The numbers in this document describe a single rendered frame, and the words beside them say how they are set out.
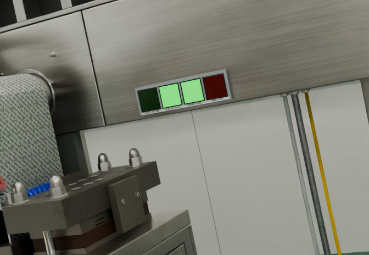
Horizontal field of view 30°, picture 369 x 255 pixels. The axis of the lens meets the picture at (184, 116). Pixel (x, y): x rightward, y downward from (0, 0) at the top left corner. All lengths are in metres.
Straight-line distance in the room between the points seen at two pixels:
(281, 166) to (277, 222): 0.35
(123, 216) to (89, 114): 0.34
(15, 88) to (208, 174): 2.73
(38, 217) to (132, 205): 0.24
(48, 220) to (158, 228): 0.28
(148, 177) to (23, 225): 0.36
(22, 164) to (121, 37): 0.39
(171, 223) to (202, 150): 2.62
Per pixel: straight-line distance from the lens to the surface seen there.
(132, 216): 1.59
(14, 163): 1.62
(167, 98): 1.65
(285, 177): 4.10
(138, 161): 1.71
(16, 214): 1.50
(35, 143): 1.68
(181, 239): 1.70
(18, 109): 1.66
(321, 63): 1.52
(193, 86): 1.62
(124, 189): 1.57
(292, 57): 1.53
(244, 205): 4.23
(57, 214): 1.43
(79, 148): 1.85
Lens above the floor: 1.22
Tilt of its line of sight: 3 degrees down
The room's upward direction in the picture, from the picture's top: 12 degrees counter-clockwise
